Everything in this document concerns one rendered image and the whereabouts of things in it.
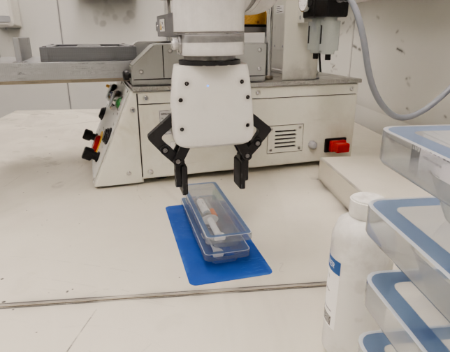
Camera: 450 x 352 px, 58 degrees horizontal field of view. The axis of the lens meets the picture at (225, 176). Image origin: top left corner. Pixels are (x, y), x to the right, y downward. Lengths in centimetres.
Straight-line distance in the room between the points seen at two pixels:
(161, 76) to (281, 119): 25
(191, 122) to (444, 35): 70
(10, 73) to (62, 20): 172
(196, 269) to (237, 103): 21
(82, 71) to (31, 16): 177
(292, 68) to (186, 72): 38
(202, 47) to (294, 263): 28
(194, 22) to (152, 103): 29
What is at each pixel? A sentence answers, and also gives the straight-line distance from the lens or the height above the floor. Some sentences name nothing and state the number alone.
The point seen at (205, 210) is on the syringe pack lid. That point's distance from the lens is 54.
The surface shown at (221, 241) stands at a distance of 48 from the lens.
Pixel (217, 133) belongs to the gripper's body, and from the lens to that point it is 50.
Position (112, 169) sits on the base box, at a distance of 76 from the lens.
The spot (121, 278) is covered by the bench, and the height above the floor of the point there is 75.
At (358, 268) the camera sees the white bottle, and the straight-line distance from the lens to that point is 34.
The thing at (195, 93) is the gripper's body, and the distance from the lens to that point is 49.
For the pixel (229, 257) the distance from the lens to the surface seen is 49.
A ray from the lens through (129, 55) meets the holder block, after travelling 80.
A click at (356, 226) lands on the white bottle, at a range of 33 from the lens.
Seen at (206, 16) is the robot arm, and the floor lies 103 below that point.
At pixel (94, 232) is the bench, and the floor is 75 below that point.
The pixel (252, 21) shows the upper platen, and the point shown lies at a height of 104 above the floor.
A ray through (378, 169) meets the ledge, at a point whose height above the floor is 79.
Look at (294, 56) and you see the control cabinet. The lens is 83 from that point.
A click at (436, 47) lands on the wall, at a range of 107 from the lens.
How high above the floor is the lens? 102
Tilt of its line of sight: 19 degrees down
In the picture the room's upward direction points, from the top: straight up
